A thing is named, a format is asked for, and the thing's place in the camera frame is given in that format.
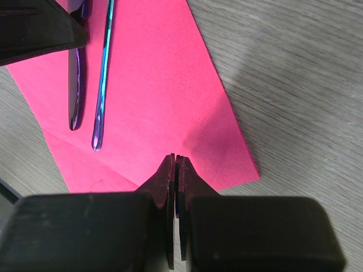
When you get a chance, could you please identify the iridescent spoon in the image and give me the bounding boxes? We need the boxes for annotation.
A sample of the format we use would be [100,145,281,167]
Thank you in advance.
[91,0,115,151]

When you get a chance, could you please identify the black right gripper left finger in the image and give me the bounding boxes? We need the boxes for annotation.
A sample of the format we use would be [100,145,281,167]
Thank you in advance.
[1,154,175,271]

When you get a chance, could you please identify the iridescent purple knife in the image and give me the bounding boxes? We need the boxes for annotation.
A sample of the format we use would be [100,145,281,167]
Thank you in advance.
[68,0,91,131]

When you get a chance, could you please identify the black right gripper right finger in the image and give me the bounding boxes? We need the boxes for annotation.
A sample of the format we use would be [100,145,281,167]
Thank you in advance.
[176,156,345,271]

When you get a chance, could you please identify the pink paper napkin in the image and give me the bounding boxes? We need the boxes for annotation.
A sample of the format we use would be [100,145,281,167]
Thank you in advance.
[7,1,259,193]

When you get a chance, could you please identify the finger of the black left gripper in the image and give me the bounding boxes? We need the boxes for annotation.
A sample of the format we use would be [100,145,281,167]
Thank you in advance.
[1,1,88,66]

